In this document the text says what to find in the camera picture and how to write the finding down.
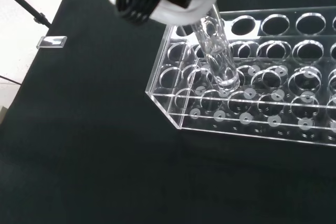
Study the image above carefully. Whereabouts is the clear acrylic test tube rack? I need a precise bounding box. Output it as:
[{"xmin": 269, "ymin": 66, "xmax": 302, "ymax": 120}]
[{"xmin": 145, "ymin": 6, "xmax": 336, "ymax": 147}]

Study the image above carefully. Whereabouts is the black tripod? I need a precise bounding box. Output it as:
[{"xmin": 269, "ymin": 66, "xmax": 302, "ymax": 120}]
[{"xmin": 0, "ymin": 0, "xmax": 53, "ymax": 29}]

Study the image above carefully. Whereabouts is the black bench cloth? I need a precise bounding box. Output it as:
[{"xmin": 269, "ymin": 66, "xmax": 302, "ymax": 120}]
[{"xmin": 0, "ymin": 0, "xmax": 336, "ymax": 224}]

